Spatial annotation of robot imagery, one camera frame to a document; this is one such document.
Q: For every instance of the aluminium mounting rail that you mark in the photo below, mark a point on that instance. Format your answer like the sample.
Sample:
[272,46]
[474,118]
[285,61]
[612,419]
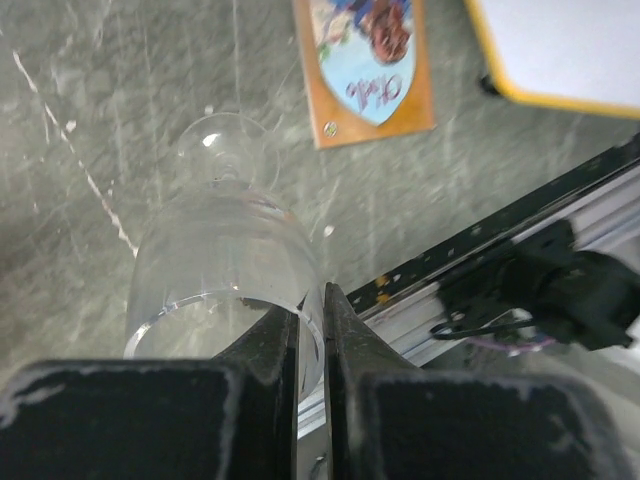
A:
[458,279]

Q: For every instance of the wooden picture card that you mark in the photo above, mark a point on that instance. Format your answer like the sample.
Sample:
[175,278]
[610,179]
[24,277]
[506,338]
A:
[366,69]

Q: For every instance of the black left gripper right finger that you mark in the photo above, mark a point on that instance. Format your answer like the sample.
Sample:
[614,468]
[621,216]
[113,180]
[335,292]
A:
[389,419]

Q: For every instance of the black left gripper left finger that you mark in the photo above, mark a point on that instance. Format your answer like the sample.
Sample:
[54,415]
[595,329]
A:
[230,417]

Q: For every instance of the white board yellow frame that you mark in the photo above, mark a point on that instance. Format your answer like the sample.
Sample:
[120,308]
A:
[581,56]

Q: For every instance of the clear wine glass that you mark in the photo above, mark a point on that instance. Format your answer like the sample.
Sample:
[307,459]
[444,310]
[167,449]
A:
[222,252]

